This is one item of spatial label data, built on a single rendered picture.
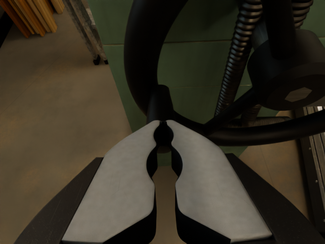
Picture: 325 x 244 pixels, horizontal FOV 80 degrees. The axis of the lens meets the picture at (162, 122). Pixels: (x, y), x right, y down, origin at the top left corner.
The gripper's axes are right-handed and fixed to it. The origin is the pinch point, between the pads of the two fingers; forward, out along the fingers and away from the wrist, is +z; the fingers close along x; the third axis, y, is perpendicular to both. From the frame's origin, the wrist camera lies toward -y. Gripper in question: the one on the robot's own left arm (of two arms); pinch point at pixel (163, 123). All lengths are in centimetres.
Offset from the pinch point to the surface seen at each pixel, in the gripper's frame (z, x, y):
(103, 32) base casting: 25.3, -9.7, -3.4
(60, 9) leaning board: 177, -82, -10
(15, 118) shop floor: 89, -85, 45
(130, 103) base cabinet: 35.6, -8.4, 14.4
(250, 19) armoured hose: 10.8, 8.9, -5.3
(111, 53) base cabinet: 27.5, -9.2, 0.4
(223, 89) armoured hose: 15.9, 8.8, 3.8
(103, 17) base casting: 24.0, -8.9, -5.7
